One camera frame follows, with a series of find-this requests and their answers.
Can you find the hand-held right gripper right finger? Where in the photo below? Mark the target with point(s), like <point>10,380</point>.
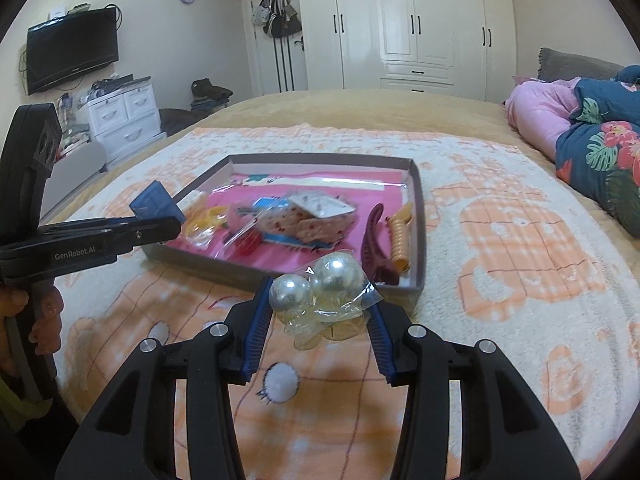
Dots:
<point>381,341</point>

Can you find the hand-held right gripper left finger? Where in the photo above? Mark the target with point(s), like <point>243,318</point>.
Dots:
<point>257,340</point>

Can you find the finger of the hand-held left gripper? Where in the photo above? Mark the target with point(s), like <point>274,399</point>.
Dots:
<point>120,222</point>
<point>155,232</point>

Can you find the small blue box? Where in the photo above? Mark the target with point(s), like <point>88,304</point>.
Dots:
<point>155,200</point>

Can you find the shallow cardboard box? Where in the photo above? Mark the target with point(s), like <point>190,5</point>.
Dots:
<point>225,272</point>

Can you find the pearl earrings packet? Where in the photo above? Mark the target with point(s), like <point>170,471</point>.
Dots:
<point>330,275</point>

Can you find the beige lace hair bow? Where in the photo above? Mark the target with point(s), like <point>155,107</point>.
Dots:
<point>305,226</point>

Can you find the person's left forearm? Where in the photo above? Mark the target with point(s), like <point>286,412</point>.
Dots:
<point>20,402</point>

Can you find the person's left hand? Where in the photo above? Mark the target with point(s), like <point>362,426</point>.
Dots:
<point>47,320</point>

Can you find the white rounded low furniture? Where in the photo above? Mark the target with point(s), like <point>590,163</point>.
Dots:
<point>82,160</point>

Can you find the pink printed sheet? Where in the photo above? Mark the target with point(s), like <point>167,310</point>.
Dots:
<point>300,263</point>

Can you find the dark red hair claw clip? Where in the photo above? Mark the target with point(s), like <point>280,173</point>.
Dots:
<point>372,250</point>

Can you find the red cherry earrings packet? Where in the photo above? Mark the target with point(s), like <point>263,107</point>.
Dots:
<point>247,245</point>

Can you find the white drawer cabinet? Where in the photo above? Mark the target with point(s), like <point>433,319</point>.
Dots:
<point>127,120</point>

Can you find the clutter on drawer cabinet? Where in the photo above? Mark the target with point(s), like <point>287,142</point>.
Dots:
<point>105,87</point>

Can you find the dark brown cloth heap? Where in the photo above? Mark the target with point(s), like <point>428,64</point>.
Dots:
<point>182,121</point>

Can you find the peach checked printed blanket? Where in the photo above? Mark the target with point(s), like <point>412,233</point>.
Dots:
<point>500,260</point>

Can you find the pile of folded clothes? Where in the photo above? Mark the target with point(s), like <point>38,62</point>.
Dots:
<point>210,94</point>

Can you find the white router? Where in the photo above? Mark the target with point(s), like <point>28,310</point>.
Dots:
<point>58,10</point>

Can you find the white room door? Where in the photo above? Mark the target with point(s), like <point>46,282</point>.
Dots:
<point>255,70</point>

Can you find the tan bedspread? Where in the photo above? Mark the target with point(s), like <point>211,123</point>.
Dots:
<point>350,105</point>

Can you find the white hanging bag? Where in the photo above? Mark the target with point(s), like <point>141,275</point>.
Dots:
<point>259,14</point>

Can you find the black hanging bag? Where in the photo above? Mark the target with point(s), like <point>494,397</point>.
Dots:
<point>279,22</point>

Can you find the pink quilt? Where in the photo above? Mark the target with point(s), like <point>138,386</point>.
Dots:
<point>537,115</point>

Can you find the blue floral quilt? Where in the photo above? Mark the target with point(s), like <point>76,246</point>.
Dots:
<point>605,160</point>

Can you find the white glossy wardrobe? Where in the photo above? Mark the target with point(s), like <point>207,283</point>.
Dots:
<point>400,20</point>

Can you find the grey pillow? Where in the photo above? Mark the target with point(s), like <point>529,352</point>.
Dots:
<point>570,65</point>

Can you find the black wall television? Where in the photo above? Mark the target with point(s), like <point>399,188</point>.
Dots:
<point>72,50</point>

